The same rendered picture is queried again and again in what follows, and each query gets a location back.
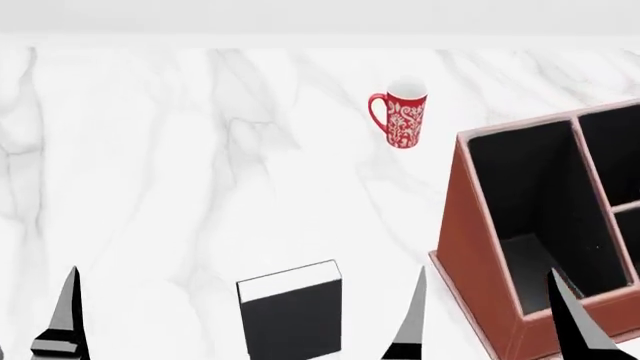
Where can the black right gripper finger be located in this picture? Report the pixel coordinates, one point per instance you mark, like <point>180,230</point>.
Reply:
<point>411,326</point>
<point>575,322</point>

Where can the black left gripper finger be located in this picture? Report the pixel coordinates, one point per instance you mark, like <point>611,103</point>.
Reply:
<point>67,315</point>

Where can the brown leather desk caddy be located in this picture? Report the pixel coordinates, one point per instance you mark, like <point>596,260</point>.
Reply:
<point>475,240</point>

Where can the black book with white pages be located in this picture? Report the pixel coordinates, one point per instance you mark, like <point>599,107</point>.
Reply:
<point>292,322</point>

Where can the red white patterned mug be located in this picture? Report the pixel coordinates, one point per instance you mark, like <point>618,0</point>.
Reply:
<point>405,120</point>

